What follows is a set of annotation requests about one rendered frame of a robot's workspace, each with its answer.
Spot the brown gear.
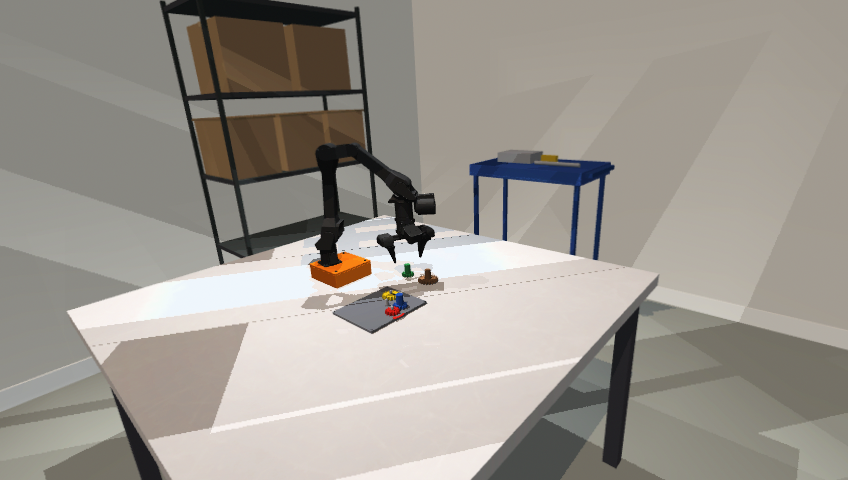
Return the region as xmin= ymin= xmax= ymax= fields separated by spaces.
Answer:
xmin=418 ymin=269 xmax=438 ymax=285

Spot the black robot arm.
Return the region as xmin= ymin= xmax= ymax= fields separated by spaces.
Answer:
xmin=315 ymin=143 xmax=436 ymax=267

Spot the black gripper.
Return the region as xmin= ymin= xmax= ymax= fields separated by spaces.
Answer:
xmin=377 ymin=215 xmax=435 ymax=264

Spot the blue gear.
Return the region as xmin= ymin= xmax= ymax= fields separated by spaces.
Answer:
xmin=393 ymin=293 xmax=407 ymax=310

